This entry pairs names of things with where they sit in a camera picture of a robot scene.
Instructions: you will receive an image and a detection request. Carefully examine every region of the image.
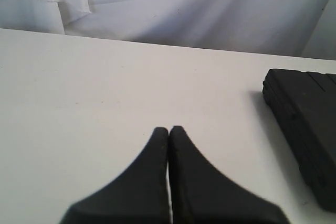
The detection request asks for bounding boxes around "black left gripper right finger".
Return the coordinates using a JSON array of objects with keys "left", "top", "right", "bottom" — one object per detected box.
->
[{"left": 169, "top": 126, "right": 288, "bottom": 223}]

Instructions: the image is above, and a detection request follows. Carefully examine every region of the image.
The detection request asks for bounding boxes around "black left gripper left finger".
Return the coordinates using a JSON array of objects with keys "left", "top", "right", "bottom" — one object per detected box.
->
[{"left": 61, "top": 127, "right": 170, "bottom": 223}]

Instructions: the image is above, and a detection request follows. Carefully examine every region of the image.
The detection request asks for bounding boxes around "black plastic tool case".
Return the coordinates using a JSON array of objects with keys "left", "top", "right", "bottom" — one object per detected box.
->
[{"left": 262, "top": 69, "right": 335, "bottom": 212}]

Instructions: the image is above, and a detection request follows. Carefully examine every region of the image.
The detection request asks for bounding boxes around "white backdrop curtain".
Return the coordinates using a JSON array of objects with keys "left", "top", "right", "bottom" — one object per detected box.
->
[{"left": 1, "top": 0, "right": 335, "bottom": 59}]

